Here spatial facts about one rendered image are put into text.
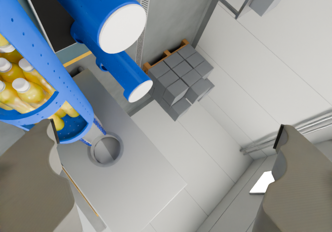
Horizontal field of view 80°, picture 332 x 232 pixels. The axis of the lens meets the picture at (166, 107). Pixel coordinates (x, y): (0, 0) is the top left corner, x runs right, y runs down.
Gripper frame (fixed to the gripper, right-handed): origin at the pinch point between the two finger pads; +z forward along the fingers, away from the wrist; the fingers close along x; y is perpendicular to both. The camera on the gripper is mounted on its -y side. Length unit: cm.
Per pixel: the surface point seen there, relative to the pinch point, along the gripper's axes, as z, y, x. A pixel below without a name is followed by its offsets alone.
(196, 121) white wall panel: 492, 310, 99
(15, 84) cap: 45, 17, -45
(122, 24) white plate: 88, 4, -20
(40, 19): 162, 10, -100
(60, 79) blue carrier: 52, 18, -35
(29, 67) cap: 50, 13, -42
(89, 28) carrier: 85, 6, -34
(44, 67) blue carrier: 43, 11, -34
